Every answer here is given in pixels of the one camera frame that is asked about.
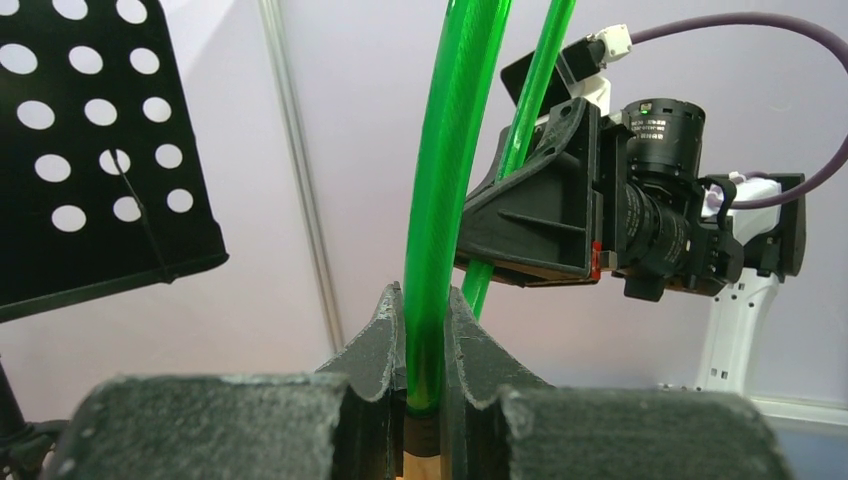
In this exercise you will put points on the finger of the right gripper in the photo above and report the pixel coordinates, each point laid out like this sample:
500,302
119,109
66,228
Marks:
530,212

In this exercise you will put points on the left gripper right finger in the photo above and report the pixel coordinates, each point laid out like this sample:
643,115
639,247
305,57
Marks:
501,421

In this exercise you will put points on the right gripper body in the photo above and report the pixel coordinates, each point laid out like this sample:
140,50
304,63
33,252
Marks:
576,199

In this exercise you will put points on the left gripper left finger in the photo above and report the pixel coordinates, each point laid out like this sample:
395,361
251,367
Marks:
342,421

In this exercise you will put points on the green cable lock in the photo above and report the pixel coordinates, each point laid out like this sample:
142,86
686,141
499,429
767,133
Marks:
463,71

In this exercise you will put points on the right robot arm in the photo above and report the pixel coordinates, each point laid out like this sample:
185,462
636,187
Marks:
623,196

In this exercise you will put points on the black music stand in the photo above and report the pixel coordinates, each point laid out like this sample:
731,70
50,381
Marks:
102,189

